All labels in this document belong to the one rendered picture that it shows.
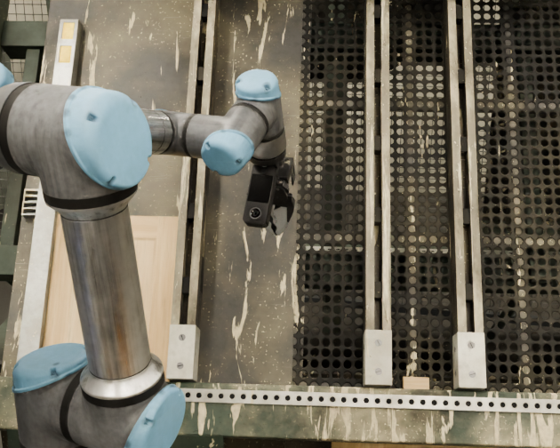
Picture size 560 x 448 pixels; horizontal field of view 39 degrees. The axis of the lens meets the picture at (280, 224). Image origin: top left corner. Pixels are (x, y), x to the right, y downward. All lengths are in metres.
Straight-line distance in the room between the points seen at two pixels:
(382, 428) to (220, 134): 0.85
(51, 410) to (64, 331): 0.80
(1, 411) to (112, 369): 0.90
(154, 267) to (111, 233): 0.97
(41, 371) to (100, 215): 0.30
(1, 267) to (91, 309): 1.09
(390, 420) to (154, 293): 0.63
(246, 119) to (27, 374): 0.52
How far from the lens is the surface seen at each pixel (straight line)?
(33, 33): 2.36
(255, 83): 1.34
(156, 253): 1.97
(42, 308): 1.99
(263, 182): 1.44
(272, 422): 1.84
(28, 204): 2.10
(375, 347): 1.83
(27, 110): 0.98
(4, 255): 2.13
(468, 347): 1.86
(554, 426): 1.91
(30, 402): 1.22
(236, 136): 1.28
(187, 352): 1.85
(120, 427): 1.12
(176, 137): 1.33
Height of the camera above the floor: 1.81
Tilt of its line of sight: 18 degrees down
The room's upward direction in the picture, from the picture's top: straight up
